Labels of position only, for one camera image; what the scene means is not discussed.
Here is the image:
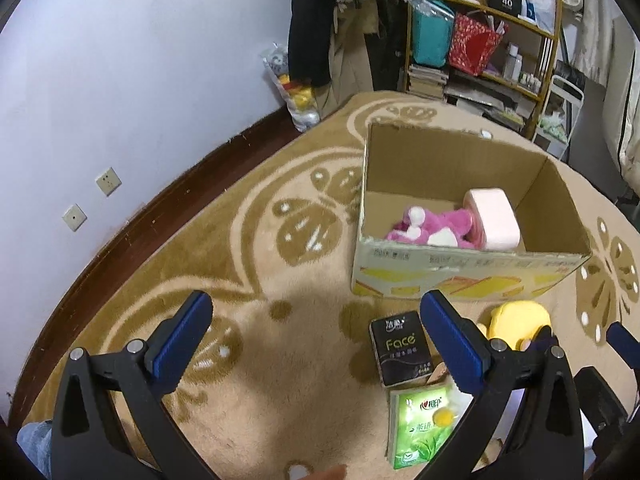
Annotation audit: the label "white rolling cart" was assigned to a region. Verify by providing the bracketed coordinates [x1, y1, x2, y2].
[532, 75, 585, 160]

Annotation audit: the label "white wall socket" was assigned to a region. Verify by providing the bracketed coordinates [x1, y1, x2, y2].
[62, 204, 87, 232]
[96, 167, 122, 196]

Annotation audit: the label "lower white wall socket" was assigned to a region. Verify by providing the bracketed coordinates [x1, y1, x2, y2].
[62, 204, 87, 232]

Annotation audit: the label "beige hanging trousers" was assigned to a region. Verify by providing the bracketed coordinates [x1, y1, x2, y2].
[314, 0, 378, 119]

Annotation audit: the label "person's left hand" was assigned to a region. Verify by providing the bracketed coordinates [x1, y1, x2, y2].
[300, 465, 347, 480]

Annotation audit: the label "black Face tissue pack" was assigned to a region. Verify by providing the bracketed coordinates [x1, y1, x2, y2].
[369, 311, 434, 388]

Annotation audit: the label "clear plastic bag of toys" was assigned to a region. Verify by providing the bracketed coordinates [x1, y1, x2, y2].
[262, 44, 320, 132]

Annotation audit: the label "upper white wall socket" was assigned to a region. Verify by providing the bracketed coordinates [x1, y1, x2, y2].
[96, 167, 122, 196]

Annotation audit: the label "magenta plush bear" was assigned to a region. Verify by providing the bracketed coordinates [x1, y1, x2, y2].
[385, 206, 474, 249]

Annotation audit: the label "stack of books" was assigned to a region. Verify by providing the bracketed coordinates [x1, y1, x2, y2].
[406, 64, 449, 101]

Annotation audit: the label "green tissue pack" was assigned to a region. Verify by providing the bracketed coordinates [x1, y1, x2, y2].
[386, 379, 473, 470]

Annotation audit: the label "white duvet on chair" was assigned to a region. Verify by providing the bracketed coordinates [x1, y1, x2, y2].
[618, 38, 640, 194]

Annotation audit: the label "beige curtain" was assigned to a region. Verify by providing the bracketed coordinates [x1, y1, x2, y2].
[563, 0, 614, 87]

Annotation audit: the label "red patterned bag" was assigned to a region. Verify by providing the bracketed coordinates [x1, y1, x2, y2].
[447, 13, 509, 76]

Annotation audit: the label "pink round plush pillow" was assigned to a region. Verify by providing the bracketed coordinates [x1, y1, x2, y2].
[463, 188, 521, 252]

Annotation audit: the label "black hanging coat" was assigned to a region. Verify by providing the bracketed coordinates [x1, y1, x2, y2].
[288, 0, 335, 88]

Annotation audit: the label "wooden shelf unit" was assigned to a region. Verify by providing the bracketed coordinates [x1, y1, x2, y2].
[401, 0, 564, 139]

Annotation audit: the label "teal bag on shelf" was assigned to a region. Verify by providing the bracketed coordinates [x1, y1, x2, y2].
[410, 0, 454, 68]

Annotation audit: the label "yellow plush toy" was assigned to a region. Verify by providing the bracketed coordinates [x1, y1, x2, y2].
[476, 300, 552, 351]

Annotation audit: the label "open cardboard box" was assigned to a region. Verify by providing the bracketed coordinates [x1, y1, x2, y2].
[352, 124, 591, 301]

